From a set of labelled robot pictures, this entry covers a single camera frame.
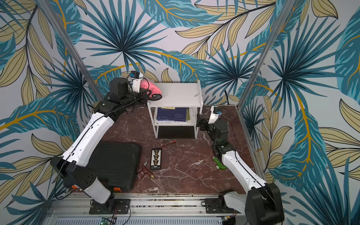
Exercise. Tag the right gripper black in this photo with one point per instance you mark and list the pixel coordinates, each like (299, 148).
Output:
(203, 123)

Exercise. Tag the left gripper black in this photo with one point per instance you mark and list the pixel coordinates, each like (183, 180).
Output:
(144, 95)

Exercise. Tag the pink fluffy cloth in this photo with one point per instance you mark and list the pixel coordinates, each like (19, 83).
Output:
(153, 92)

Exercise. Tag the white two-tier bookshelf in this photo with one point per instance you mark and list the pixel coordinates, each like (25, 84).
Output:
(177, 95)

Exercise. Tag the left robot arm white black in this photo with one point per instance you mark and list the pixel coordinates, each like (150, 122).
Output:
(71, 166)

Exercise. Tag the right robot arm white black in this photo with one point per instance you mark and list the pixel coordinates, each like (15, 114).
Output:
(262, 204)

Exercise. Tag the black mat under shelf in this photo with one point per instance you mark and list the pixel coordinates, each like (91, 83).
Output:
(176, 132)

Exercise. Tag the dark blue book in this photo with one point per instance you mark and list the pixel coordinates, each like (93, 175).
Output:
(178, 114)

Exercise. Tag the red black test leads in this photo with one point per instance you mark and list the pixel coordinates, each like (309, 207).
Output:
(173, 142)

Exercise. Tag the green plastic nozzle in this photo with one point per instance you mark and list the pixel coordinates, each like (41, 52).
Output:
(219, 164)

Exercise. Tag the black bit holder strip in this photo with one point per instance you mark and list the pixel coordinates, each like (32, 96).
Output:
(156, 159)

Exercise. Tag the black plastic tool case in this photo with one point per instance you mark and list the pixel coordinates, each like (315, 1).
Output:
(116, 164)

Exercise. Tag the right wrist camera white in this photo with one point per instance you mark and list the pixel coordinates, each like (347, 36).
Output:
(215, 114)

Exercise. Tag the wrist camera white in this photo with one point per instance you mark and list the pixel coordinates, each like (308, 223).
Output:
(215, 114)
(136, 81)

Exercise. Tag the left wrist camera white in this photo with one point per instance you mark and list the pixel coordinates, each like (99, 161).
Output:
(136, 81)

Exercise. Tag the left aluminium frame post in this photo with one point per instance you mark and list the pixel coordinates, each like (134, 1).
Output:
(59, 24)

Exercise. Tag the aluminium frame post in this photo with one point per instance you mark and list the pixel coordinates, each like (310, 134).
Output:
(59, 24)
(267, 48)

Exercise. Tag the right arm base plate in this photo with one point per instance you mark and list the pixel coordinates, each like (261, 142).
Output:
(217, 206)

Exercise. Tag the aluminium rail at front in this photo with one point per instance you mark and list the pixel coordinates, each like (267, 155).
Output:
(143, 209)

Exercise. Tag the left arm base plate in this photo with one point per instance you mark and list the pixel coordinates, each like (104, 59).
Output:
(113, 207)

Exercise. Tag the right aluminium frame post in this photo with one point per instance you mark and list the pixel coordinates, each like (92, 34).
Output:
(267, 48)

